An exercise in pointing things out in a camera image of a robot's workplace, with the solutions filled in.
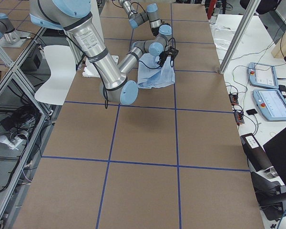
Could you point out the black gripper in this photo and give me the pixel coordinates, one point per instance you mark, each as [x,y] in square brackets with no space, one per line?
[162,57]

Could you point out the light blue button shirt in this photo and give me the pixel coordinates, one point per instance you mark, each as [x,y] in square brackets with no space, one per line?
[152,76]

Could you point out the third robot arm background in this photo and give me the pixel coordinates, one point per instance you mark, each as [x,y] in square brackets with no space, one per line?
[9,36]

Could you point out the white plastic chair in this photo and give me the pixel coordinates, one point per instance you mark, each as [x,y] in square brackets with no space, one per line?
[63,70]

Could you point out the far blue teach pendant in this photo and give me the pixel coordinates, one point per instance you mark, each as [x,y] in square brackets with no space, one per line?
[262,75]

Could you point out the blue teach pendant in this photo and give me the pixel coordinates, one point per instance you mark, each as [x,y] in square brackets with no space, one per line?
[262,75]
[270,103]

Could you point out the near blue teach pendant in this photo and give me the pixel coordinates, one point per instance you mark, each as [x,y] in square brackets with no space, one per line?
[270,103]

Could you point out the black box with label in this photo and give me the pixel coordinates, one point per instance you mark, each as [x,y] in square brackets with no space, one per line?
[255,152]

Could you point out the black monitor with stand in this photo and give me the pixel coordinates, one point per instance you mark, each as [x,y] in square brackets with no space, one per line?
[271,196]

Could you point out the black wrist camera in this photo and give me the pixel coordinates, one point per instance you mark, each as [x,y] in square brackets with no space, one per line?
[172,52]

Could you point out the white pedestal column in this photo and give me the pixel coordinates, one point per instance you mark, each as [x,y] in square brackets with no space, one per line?
[99,61]

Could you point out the grey aluminium frame post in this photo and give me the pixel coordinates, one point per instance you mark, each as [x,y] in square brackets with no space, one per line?
[246,18]

